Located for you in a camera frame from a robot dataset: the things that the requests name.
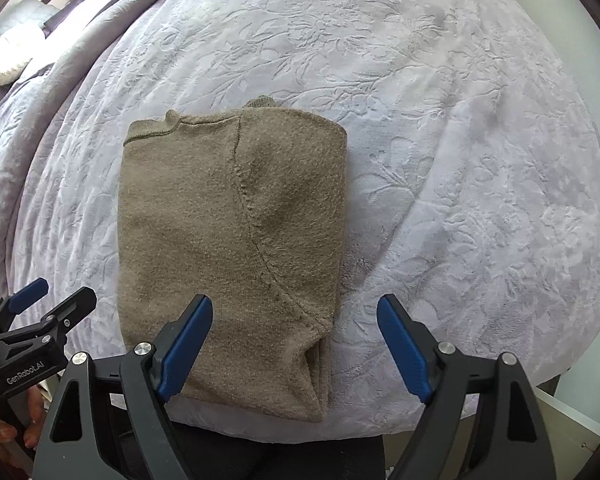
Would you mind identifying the person's left hand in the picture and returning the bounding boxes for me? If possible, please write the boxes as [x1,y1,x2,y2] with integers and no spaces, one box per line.
[0,387,47,461]

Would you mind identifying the white round pillow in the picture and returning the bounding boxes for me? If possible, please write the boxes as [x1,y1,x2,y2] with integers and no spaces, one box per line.
[0,25,46,87]

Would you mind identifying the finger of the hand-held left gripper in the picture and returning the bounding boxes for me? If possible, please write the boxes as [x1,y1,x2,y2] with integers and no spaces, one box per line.
[0,277,50,333]
[0,287,98,357]

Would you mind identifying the brown knit sweater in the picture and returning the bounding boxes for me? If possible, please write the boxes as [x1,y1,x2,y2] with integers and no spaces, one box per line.
[117,95,349,422]

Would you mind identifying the grey quilted mat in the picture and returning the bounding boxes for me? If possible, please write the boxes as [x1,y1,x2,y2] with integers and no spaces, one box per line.
[0,0,54,171]

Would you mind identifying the lavender embossed blanket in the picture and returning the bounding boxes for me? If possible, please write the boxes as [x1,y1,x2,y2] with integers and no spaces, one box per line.
[10,0,600,443]

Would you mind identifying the person's black pants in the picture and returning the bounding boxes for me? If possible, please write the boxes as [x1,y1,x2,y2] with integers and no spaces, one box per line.
[107,400,386,480]

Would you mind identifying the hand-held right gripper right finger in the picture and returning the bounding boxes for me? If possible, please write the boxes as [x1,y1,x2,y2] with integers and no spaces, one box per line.
[376,294,558,480]

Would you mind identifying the grey lavender comforter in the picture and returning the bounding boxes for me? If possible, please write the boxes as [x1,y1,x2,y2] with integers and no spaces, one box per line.
[0,0,173,301]

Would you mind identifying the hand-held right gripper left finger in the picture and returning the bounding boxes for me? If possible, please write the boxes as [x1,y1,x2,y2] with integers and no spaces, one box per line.
[31,294,215,480]

